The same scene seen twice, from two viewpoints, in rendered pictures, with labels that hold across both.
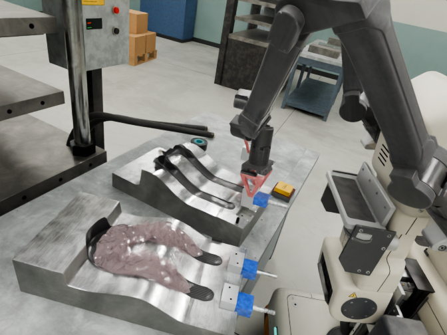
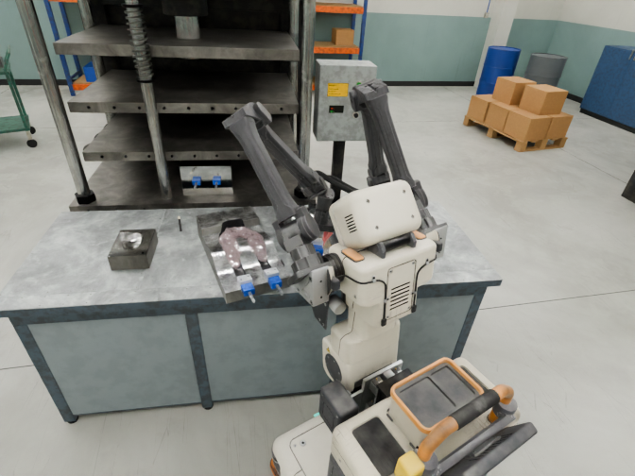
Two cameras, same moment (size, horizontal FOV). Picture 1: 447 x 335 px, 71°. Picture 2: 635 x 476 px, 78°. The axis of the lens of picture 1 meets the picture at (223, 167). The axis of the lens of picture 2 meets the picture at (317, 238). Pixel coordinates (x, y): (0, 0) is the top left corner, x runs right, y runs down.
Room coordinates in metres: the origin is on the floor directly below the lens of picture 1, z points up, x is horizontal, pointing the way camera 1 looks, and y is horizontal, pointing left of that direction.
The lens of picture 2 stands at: (0.08, -1.18, 1.85)
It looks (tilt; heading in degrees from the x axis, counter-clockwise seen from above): 34 degrees down; 58
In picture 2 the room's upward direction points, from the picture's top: 3 degrees clockwise
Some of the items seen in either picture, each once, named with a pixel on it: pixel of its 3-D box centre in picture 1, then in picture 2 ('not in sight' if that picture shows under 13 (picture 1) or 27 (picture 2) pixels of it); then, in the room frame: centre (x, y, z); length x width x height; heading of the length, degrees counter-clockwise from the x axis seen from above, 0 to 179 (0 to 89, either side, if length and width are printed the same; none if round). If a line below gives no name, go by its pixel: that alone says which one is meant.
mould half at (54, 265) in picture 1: (145, 260); (240, 248); (0.53, 0.15, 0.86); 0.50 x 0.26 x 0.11; 85
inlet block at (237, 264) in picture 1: (252, 270); (276, 283); (0.57, -0.13, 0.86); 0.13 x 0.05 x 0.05; 85
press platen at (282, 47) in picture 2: not in sight; (190, 41); (0.69, 1.19, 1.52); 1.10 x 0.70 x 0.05; 158
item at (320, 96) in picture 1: (322, 72); not in sight; (5.20, -1.26, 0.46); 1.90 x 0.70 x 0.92; 162
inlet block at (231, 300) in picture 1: (247, 305); (248, 291); (0.46, -0.12, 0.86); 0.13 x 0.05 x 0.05; 85
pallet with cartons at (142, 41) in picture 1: (114, 31); (518, 110); (5.52, 2.27, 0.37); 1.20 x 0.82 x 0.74; 80
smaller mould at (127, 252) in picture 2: not in sight; (134, 248); (0.14, 0.37, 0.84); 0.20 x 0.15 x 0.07; 68
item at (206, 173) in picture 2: not in sight; (210, 162); (0.69, 1.04, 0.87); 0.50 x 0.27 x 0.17; 68
